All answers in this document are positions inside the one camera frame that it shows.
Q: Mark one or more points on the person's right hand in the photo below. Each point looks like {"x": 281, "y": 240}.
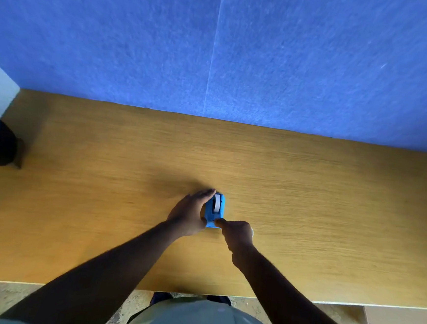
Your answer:
{"x": 239, "y": 236}

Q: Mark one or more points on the person's left hand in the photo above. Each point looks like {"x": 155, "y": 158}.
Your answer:
{"x": 189, "y": 214}

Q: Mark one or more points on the person's left thumb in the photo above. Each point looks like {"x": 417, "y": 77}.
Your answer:
{"x": 203, "y": 220}

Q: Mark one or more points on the person's right fingers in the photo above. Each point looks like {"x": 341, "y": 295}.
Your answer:
{"x": 227, "y": 224}

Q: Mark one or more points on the blue tape dispenser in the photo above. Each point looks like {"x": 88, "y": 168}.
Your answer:
{"x": 215, "y": 209}

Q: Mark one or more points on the person's right forearm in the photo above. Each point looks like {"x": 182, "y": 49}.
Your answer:
{"x": 291, "y": 302}

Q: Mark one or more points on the person's left forearm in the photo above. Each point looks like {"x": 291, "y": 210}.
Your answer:
{"x": 90, "y": 279}

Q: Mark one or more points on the person's light green shirt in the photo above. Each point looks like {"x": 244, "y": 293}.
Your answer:
{"x": 201, "y": 321}

